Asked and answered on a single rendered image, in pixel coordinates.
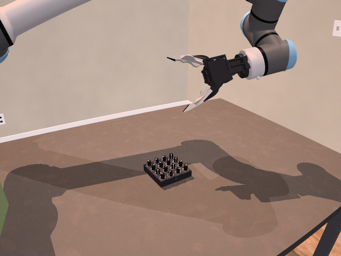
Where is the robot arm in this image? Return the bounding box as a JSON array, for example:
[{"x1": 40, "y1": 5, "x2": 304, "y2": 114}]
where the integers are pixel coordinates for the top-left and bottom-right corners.
[{"x1": 0, "y1": 0, "x2": 297, "y2": 80}]

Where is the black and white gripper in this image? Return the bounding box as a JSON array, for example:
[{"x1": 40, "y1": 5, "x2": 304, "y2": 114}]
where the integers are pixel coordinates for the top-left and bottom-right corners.
[{"x1": 167, "y1": 54, "x2": 251, "y2": 112}]

